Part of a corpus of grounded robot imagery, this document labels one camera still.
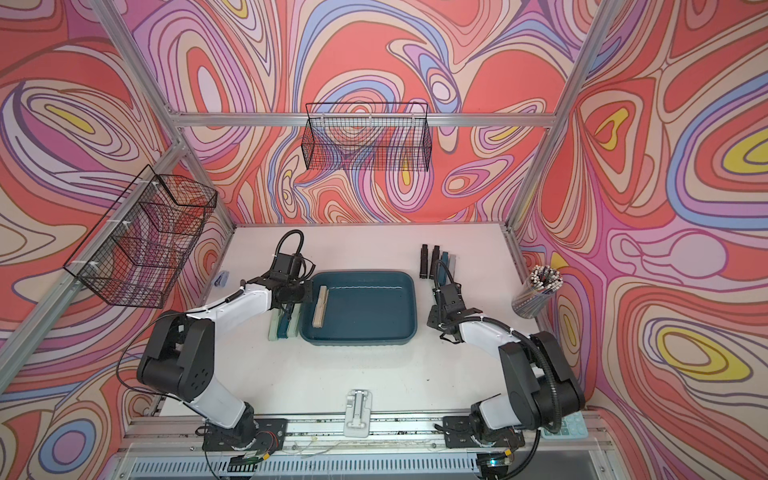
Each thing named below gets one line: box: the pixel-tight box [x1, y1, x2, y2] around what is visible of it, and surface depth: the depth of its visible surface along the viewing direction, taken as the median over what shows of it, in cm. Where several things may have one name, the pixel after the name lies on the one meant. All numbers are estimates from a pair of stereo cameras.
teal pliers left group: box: [277, 303, 295, 339], surface depth 91 cm
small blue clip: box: [213, 271, 230, 288], surface depth 103 cm
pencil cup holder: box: [511, 265, 563, 319], surface depth 87 cm
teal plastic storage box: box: [299, 270, 418, 347], surface depth 98 cm
